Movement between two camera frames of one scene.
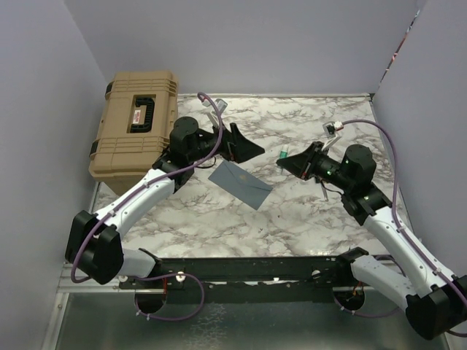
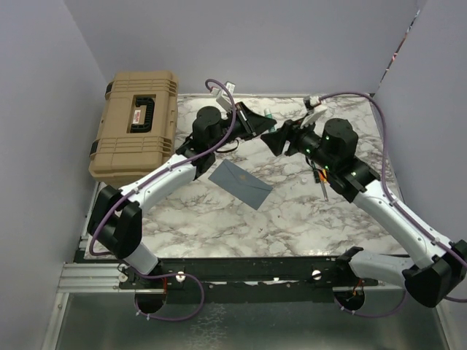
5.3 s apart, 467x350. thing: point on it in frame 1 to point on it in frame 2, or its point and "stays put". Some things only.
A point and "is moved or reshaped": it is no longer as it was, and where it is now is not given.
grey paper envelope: (233, 179) stays put
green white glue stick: (283, 154) is moved or reshaped
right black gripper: (303, 165) to (290, 132)
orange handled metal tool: (325, 194) stays put
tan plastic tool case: (139, 120) stays put
